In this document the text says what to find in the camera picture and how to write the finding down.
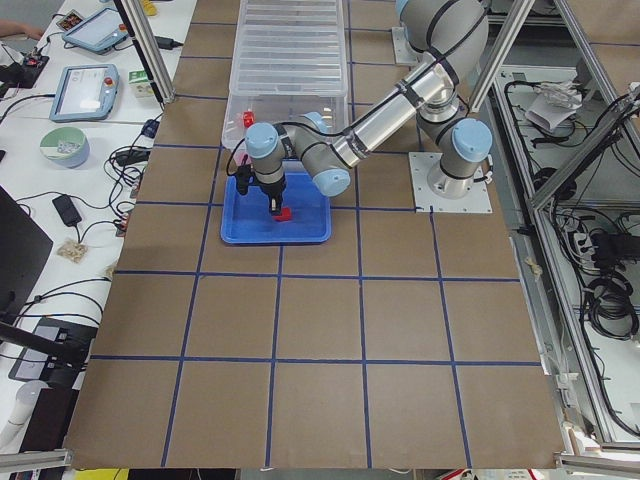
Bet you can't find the teach pendant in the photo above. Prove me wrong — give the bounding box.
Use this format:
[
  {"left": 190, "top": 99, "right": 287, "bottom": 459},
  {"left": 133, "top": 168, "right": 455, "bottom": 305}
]
[
  {"left": 49, "top": 64, "right": 119, "bottom": 123},
  {"left": 62, "top": 8, "right": 129, "bottom": 55}
]

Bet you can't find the green white carton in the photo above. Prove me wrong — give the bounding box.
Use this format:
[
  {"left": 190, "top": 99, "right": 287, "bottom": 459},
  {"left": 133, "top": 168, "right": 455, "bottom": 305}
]
[{"left": 127, "top": 70, "right": 155, "bottom": 98}]

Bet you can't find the blue plastic tray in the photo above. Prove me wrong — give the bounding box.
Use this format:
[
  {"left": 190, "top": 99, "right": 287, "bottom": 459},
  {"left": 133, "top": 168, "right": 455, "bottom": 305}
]
[{"left": 220, "top": 171, "right": 332, "bottom": 244}]

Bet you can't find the aluminium frame post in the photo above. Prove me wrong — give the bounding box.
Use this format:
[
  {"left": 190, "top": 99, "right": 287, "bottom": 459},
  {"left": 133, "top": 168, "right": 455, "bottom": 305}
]
[{"left": 114, "top": 0, "right": 175, "bottom": 105}]

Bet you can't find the red block upper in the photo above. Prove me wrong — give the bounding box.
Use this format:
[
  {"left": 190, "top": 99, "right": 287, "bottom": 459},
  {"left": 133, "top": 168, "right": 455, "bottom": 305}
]
[{"left": 241, "top": 110, "right": 256, "bottom": 128}]

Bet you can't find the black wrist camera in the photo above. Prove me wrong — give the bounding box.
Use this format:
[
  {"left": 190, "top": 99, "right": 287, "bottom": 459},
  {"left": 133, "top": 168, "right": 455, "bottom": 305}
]
[{"left": 234, "top": 165, "right": 253, "bottom": 196}]

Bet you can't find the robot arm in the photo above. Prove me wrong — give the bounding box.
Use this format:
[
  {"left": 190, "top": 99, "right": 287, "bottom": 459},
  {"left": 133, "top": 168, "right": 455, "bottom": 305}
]
[
  {"left": 234, "top": 0, "right": 493, "bottom": 216},
  {"left": 395, "top": 0, "right": 451, "bottom": 53}
]

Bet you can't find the teach pendant near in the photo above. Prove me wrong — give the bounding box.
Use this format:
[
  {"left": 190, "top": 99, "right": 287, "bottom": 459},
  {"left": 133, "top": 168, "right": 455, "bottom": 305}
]
[{"left": 49, "top": 64, "right": 119, "bottom": 123}]

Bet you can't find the black power adapter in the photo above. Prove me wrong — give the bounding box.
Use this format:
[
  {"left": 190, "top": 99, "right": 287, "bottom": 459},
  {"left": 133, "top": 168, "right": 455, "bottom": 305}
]
[{"left": 52, "top": 194, "right": 82, "bottom": 227}]

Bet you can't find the teach pendant far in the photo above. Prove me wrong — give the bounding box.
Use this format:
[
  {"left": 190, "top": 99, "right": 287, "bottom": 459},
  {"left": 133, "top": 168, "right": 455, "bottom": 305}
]
[{"left": 62, "top": 8, "right": 129, "bottom": 55}]

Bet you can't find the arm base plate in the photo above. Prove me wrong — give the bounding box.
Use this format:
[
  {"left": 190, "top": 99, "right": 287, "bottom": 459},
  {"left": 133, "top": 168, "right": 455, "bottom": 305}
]
[
  {"left": 408, "top": 152, "right": 493, "bottom": 214},
  {"left": 391, "top": 26, "right": 423, "bottom": 67}
]

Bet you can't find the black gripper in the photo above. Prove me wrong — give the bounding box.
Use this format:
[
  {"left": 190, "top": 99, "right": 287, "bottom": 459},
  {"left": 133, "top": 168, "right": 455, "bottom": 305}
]
[{"left": 259, "top": 177, "right": 286, "bottom": 216}]

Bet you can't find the clear plastic box lid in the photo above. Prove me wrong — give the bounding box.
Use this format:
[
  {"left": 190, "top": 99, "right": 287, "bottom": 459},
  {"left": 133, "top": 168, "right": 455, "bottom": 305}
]
[{"left": 230, "top": 0, "right": 347, "bottom": 97}]

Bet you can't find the green blue bowl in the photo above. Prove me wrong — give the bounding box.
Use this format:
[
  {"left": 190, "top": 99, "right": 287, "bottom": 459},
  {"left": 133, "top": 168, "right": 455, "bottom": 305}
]
[{"left": 39, "top": 127, "right": 90, "bottom": 168}]

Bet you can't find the clear plastic storage box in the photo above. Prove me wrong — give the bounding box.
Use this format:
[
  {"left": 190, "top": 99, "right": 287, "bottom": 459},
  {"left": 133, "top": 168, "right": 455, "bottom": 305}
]
[{"left": 222, "top": 94, "right": 349, "bottom": 150}]

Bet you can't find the red block with stud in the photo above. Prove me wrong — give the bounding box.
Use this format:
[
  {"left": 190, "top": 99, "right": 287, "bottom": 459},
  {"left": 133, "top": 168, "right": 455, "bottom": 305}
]
[{"left": 272, "top": 207, "right": 292, "bottom": 222}]

